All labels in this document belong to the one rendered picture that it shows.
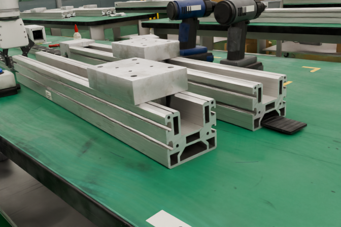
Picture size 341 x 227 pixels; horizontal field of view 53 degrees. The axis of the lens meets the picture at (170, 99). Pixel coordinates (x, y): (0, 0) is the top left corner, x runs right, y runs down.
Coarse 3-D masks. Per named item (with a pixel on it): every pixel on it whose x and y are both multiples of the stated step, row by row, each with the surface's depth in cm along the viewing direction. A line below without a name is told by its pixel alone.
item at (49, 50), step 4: (28, 44) 175; (36, 44) 173; (32, 48) 162; (36, 48) 158; (40, 48) 158; (44, 48) 157; (48, 48) 156; (52, 48) 155; (48, 52) 146; (52, 52) 143; (56, 52) 143; (60, 52) 142
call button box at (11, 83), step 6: (0, 72) 96; (6, 72) 97; (0, 78) 93; (6, 78) 94; (12, 78) 95; (0, 84) 94; (6, 84) 94; (12, 84) 95; (18, 84) 100; (0, 90) 94; (6, 90) 95; (12, 90) 96; (0, 96) 94
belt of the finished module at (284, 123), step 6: (264, 114) 67; (270, 114) 66; (264, 120) 64; (270, 120) 63; (276, 120) 63; (282, 120) 63; (288, 120) 63; (294, 120) 63; (270, 126) 61; (276, 126) 61; (282, 126) 60; (288, 126) 60; (294, 126) 60; (300, 126) 60; (288, 132) 58
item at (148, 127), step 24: (24, 72) 101; (48, 72) 84; (72, 72) 91; (48, 96) 88; (72, 96) 75; (96, 96) 67; (168, 96) 59; (192, 96) 56; (96, 120) 67; (120, 120) 59; (144, 120) 53; (168, 120) 49; (192, 120) 55; (144, 144) 55; (168, 144) 51; (192, 144) 57; (216, 144) 56
